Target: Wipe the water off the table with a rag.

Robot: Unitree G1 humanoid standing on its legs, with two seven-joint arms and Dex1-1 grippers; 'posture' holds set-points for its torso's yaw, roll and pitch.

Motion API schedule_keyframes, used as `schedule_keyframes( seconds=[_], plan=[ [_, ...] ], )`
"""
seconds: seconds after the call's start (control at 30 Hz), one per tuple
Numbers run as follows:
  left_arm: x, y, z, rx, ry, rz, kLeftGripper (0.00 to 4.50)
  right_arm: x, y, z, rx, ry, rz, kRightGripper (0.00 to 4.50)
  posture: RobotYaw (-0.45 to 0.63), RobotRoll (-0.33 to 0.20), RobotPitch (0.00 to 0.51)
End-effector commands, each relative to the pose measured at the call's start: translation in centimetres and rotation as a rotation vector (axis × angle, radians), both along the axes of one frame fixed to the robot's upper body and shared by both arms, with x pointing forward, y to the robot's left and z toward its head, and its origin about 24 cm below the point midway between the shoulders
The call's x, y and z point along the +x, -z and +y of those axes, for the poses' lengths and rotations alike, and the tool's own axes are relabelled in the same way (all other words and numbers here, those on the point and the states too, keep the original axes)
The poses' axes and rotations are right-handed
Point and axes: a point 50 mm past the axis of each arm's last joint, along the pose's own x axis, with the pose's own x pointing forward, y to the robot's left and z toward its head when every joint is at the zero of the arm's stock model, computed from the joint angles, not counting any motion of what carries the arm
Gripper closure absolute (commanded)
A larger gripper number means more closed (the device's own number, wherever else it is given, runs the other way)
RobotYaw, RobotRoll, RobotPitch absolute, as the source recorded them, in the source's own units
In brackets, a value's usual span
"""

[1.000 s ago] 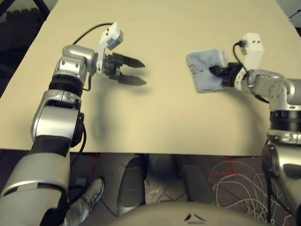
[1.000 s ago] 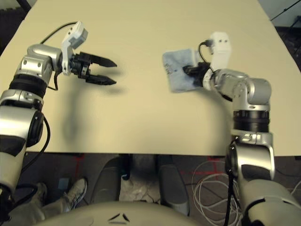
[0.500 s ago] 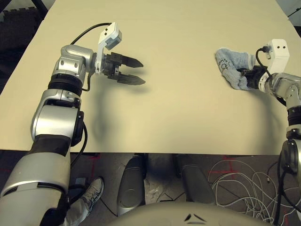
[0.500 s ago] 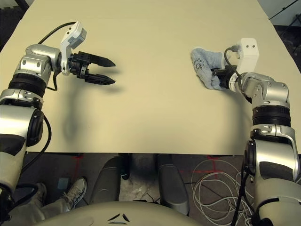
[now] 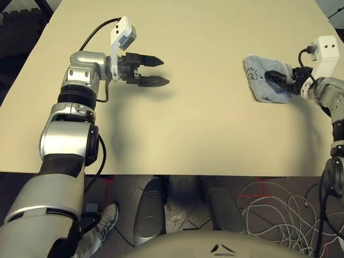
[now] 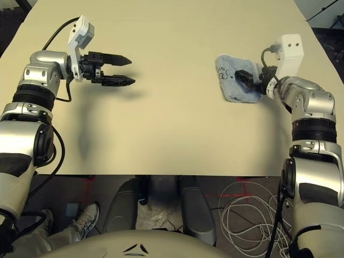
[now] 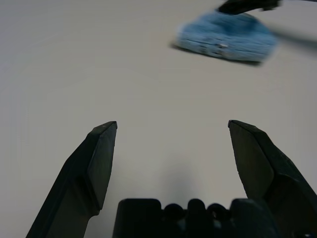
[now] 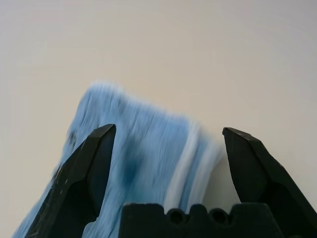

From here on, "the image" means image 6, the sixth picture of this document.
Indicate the white sneaker of bystander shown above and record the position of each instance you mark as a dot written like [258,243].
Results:
[88,219]

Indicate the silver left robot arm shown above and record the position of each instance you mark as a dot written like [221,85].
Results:
[24,129]

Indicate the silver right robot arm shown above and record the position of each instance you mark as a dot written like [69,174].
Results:
[314,134]

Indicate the light blue rag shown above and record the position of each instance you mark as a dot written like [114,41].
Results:
[231,88]

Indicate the crumpled clear plastic sheet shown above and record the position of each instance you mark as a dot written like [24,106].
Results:
[158,215]

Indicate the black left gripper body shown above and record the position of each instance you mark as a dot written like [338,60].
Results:
[92,67]

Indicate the bystander leg in khaki trousers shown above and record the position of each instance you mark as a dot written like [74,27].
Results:
[45,239]

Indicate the grey robot leg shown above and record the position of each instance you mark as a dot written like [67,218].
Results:
[197,209]
[122,205]

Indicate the grey left robot leg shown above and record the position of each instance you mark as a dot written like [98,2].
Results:
[122,205]

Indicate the blue paper piece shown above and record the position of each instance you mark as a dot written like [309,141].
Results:
[72,209]

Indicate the beige robot torso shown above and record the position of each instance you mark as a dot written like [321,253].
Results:
[139,244]

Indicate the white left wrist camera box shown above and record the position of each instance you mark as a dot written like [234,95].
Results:
[79,35]

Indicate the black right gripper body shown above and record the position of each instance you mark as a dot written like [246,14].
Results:
[264,78]

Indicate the white board with black edge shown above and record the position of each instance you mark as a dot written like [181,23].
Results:
[325,9]

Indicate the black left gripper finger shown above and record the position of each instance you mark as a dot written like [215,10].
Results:
[118,60]
[119,80]

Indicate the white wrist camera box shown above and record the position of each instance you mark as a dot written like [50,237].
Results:
[79,35]
[291,56]

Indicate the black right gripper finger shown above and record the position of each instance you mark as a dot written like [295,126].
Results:
[244,76]

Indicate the black foam floor mat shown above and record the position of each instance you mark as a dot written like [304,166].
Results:
[10,27]

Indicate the grey right robot leg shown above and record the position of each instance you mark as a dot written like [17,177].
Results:
[197,209]

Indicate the black metal table frame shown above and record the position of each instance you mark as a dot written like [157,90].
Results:
[27,5]

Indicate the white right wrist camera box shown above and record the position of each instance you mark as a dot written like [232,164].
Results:
[291,56]

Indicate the black metal stand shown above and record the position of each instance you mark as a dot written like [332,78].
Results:
[337,40]

